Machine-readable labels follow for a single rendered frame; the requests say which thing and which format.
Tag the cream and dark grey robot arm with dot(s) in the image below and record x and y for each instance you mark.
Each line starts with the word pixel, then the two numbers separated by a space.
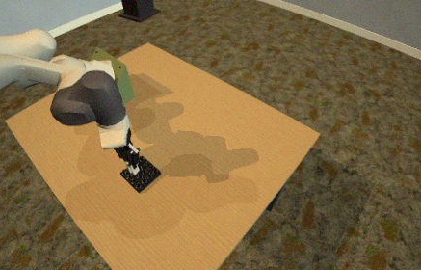
pixel 86 94

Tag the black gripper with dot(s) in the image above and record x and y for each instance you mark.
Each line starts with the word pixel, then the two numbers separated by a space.
pixel 124 153

